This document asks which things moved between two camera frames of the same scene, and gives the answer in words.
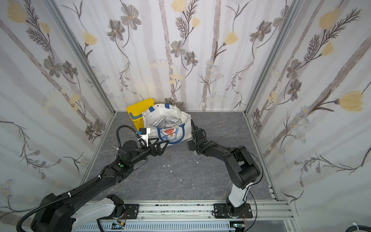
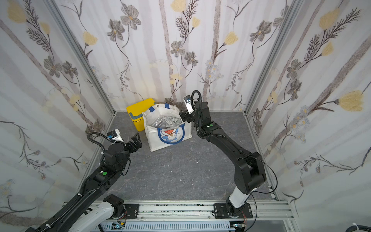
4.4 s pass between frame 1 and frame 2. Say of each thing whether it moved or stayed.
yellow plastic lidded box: stayed
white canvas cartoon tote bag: stayed
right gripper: moved
